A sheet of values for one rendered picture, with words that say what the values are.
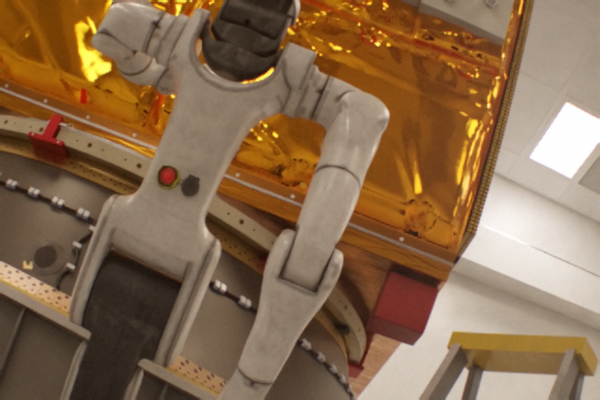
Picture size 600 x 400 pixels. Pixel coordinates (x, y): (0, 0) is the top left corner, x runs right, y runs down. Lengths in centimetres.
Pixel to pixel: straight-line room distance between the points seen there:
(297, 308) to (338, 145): 28
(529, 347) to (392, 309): 56
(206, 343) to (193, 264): 88
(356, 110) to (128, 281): 46
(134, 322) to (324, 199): 38
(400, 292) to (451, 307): 598
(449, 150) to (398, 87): 24
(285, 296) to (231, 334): 110
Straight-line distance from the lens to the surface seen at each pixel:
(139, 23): 182
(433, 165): 294
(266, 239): 288
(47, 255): 257
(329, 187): 163
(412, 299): 287
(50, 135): 286
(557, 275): 891
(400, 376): 857
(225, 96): 171
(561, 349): 241
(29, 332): 243
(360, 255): 290
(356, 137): 172
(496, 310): 896
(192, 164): 176
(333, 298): 307
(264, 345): 161
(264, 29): 175
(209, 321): 265
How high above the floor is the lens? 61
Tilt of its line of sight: 24 degrees up
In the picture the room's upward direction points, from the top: 23 degrees clockwise
